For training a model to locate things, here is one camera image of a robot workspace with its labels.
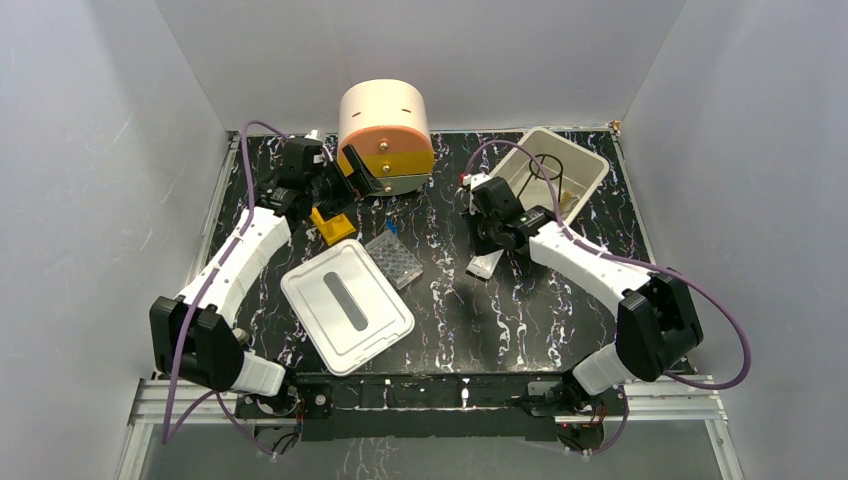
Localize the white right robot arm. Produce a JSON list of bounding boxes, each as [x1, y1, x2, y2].
[[462, 174, 703, 414]]

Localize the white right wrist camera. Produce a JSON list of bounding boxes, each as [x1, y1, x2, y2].
[[460, 173, 491, 215]]

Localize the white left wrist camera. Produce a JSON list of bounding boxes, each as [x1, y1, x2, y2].
[[304, 129, 333, 165]]

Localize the white bin lid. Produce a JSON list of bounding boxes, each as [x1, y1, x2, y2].
[[281, 240, 415, 377]]

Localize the round white drawer cabinet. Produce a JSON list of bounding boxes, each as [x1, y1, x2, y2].
[[338, 79, 435, 196]]

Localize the white paper packet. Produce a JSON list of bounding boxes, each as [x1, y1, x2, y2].
[[466, 250, 504, 281]]

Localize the black wire tripod ring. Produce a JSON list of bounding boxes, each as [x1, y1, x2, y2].
[[517, 154, 566, 200]]

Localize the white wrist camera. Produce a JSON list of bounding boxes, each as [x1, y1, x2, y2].
[[304, 129, 333, 165], [460, 173, 491, 215]]

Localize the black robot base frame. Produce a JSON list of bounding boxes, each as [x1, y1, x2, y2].
[[236, 372, 625, 451]]

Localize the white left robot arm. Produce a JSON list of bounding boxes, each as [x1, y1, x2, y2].
[[149, 137, 381, 416]]

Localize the clear plastic tube rack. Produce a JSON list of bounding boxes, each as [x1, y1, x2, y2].
[[365, 230, 424, 290]]

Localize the white plastic bin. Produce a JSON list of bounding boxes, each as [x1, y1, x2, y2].
[[490, 127, 610, 224]]

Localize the yellow test tube rack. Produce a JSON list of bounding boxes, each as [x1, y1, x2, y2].
[[310, 207, 357, 246]]

